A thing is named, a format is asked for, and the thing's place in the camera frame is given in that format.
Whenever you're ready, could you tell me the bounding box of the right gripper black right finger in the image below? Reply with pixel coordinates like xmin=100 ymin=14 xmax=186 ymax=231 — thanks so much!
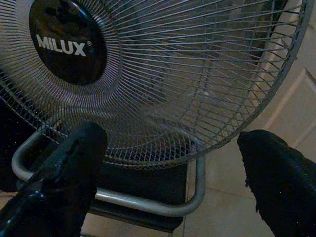
xmin=237 ymin=129 xmax=316 ymax=237

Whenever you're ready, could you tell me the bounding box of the white panel door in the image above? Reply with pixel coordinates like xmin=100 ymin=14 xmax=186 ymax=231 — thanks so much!
xmin=243 ymin=0 xmax=316 ymax=152

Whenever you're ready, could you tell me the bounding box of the grey metal tube fan stand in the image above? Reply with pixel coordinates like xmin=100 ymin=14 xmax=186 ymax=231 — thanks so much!
xmin=11 ymin=128 xmax=207 ymax=218

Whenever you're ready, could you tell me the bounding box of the grey Milux wire-grille fan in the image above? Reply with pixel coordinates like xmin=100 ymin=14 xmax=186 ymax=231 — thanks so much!
xmin=0 ymin=0 xmax=311 ymax=171

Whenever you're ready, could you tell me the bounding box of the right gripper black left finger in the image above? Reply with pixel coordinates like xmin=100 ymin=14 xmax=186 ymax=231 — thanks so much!
xmin=0 ymin=122 xmax=109 ymax=237

